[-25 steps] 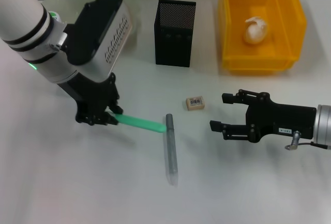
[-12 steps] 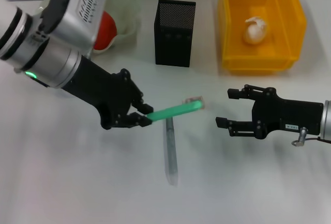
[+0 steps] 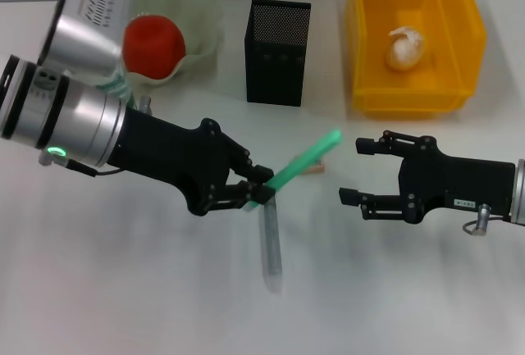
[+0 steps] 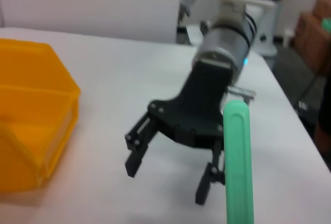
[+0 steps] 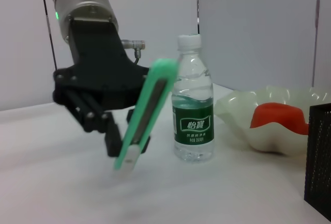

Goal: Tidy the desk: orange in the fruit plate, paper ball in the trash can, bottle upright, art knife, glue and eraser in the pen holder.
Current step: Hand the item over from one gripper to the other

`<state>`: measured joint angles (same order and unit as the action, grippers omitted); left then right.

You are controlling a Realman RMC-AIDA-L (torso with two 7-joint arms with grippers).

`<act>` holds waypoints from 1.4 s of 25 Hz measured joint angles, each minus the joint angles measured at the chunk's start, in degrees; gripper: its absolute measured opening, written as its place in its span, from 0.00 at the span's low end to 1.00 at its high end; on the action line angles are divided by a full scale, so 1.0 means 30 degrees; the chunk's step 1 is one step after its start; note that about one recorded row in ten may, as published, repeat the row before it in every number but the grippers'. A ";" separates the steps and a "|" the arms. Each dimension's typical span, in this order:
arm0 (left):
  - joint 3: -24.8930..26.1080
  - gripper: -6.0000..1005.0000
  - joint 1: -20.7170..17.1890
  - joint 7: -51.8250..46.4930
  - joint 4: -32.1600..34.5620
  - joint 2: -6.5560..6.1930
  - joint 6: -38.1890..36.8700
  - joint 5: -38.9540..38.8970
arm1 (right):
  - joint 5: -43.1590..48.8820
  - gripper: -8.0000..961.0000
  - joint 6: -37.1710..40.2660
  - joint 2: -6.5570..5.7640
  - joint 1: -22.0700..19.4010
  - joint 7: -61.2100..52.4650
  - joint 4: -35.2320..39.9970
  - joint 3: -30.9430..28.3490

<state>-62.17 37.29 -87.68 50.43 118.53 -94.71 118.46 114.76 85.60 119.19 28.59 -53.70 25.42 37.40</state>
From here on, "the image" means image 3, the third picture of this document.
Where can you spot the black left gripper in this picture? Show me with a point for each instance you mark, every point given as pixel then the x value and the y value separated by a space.
pixel 164 150

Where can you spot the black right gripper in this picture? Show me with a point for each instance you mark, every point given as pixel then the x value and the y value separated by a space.
pixel 455 185

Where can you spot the beige eraser with barcode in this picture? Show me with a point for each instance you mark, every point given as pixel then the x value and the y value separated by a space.
pixel 316 168

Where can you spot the green pen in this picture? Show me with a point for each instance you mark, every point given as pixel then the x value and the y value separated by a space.
pixel 303 154

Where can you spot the white garlic bulb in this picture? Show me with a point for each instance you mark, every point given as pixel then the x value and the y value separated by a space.
pixel 404 49

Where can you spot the clear green-label water bottle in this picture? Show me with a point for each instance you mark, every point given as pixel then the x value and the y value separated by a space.
pixel 119 84

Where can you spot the orange fruit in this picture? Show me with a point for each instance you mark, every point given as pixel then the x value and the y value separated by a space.
pixel 153 47

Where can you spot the grey pen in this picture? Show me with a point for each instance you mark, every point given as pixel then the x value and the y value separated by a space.
pixel 271 240

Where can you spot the black mesh pen holder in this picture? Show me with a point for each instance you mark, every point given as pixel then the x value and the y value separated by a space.
pixel 277 55

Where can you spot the pale green glass fruit plate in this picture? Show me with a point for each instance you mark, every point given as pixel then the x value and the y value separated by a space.
pixel 197 23

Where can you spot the yellow plastic bin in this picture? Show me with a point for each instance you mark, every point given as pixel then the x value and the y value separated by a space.
pixel 369 55

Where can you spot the silver plug on left gripper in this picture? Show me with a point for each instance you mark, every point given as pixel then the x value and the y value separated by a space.
pixel 145 105

